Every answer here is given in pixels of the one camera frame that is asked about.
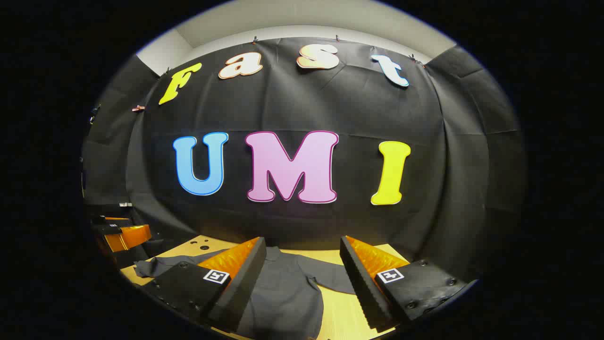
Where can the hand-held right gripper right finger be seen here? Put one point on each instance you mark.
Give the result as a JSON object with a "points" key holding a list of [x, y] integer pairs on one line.
{"points": [[361, 278]]}

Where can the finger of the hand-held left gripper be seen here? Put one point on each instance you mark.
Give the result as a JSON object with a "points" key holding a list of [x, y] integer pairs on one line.
{"points": [[113, 220], [127, 237]]}

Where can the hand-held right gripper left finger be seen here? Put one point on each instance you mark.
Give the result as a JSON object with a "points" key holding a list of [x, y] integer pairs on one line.
{"points": [[245, 278]]}

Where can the grey polo shirt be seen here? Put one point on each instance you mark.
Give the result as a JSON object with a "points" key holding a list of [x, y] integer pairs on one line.
{"points": [[283, 297]]}

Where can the black backdrop cloth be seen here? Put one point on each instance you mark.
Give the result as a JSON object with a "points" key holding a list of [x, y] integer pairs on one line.
{"points": [[330, 104]]}

